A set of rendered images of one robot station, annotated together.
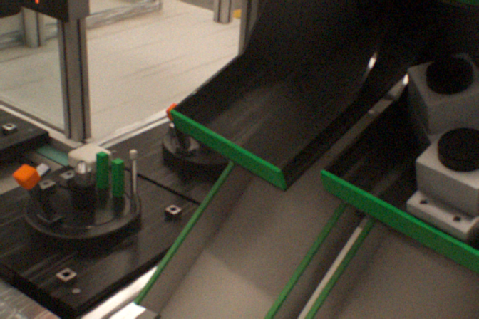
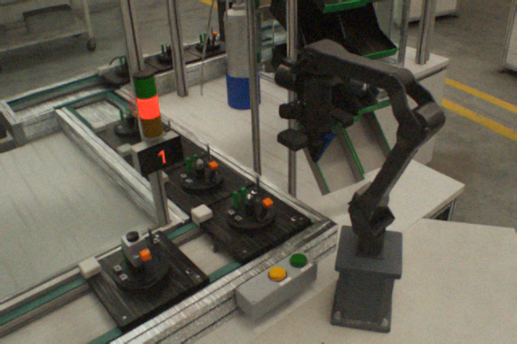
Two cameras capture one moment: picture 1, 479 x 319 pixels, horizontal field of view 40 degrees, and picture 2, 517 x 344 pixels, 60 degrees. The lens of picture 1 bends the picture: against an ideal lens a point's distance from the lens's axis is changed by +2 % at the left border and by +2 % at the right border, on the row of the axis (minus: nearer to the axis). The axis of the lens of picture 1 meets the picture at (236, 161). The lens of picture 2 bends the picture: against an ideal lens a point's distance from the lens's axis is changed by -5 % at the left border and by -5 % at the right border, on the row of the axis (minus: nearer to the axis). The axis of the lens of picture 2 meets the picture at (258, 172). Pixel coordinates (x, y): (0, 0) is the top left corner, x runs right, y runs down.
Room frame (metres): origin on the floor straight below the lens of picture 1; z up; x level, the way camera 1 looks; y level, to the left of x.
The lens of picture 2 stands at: (0.33, 1.17, 1.80)
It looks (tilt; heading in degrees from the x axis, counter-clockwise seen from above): 33 degrees down; 288
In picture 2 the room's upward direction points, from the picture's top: 3 degrees counter-clockwise
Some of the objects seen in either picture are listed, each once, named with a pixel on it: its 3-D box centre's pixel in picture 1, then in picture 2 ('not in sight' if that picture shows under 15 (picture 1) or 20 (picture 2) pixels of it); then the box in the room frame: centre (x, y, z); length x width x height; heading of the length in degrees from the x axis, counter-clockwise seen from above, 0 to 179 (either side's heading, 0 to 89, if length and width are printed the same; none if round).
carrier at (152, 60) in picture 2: not in sight; (169, 50); (1.49, -1.01, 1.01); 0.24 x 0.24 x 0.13; 56
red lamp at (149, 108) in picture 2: not in sight; (148, 105); (0.88, 0.27, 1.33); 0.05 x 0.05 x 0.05
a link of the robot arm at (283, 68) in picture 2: not in sight; (302, 69); (0.52, 0.24, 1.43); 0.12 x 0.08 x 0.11; 150
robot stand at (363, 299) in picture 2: not in sight; (365, 278); (0.34, 0.34, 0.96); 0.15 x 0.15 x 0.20; 2
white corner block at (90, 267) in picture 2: not in sight; (90, 270); (1.01, 0.49, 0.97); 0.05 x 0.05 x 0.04; 56
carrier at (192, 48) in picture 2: not in sight; (207, 39); (1.35, -1.21, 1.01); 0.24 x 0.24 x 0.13; 56
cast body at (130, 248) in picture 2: not in sight; (132, 244); (0.88, 0.46, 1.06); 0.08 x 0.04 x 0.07; 146
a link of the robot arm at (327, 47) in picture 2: not in sight; (366, 82); (0.38, 0.31, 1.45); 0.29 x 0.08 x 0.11; 150
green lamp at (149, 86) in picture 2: not in sight; (145, 86); (0.88, 0.27, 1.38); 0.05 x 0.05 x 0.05
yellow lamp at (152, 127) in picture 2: not in sight; (151, 123); (0.88, 0.27, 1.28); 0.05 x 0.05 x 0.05
